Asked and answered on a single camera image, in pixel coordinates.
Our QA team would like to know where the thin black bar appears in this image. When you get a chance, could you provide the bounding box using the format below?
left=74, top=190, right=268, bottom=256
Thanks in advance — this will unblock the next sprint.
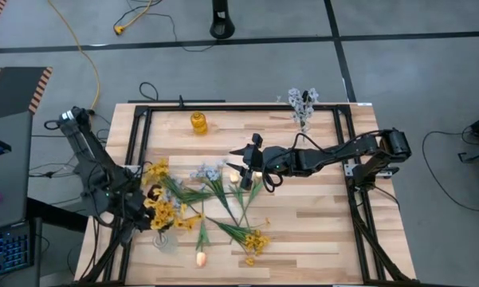
left=127, top=98, right=226, bottom=104

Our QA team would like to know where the yellow cord with plug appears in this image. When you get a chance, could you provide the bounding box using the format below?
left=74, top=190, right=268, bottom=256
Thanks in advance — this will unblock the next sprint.
left=113, top=0, right=153, bottom=36

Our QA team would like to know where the amber glass bottle vase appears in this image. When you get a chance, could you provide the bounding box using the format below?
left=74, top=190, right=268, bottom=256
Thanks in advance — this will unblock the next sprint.
left=190, top=111, right=209, bottom=136

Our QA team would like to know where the long black floor tape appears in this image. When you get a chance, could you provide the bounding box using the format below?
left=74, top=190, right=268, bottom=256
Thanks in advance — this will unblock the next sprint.
left=0, top=33, right=479, bottom=55

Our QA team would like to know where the yellow extension cord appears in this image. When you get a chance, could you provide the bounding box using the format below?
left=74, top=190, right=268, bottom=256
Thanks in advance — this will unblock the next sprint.
left=47, top=0, right=101, bottom=113

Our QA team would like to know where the short black floor tape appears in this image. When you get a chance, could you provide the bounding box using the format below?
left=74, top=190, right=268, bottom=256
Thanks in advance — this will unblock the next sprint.
left=323, top=0, right=358, bottom=103

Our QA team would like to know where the yellow artificial flower bunch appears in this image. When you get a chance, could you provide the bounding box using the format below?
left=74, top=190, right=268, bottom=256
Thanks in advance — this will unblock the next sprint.
left=143, top=186, right=205, bottom=233
left=203, top=214, right=273, bottom=268
left=142, top=158, right=213, bottom=202

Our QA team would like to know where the grey side desk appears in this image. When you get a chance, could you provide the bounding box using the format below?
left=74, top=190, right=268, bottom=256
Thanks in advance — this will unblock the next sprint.
left=0, top=111, right=33, bottom=232

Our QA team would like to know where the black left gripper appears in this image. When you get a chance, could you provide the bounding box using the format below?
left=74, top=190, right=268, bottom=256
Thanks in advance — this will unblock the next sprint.
left=119, top=187, right=155, bottom=245

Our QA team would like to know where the backlit black keyboard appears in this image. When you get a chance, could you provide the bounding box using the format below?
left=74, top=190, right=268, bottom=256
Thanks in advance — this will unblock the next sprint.
left=0, top=233, right=35, bottom=280

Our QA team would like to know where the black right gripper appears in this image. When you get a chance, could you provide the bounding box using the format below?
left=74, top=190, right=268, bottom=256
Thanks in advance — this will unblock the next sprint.
left=226, top=134, right=283, bottom=190

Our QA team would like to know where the black stand base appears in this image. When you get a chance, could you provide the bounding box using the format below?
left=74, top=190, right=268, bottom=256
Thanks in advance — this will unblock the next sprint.
left=209, top=0, right=236, bottom=40

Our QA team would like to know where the peach artificial tulip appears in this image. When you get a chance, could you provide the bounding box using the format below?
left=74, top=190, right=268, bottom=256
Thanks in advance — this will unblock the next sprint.
left=237, top=171, right=265, bottom=230
left=229, top=171, right=250, bottom=228
left=194, top=201, right=211, bottom=269

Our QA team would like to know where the black aluminium table frame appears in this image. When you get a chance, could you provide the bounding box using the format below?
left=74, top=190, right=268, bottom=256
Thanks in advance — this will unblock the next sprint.
left=73, top=103, right=419, bottom=287

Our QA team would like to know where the black looped cable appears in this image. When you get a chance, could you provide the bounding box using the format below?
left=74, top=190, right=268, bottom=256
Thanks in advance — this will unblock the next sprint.
left=138, top=81, right=160, bottom=103

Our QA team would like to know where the long black floor cable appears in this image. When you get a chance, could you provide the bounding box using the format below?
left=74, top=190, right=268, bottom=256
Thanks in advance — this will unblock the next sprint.
left=422, top=130, right=479, bottom=212

